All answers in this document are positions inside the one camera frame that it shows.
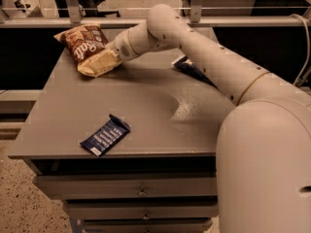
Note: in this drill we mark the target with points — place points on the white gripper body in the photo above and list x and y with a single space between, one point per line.
119 49

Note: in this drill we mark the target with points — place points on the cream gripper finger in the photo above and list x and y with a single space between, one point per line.
99 64

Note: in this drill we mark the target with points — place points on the brown sea salt chip bag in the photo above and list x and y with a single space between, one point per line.
83 41

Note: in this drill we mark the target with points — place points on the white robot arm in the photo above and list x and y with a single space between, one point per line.
264 145

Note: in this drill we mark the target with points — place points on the blue chip bag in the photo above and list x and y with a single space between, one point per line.
186 66

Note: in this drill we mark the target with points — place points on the metal railing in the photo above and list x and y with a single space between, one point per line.
43 13

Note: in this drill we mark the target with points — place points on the small blue snack packet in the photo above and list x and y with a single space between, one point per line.
107 136

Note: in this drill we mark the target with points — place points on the grey drawer cabinet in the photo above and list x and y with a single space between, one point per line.
132 151

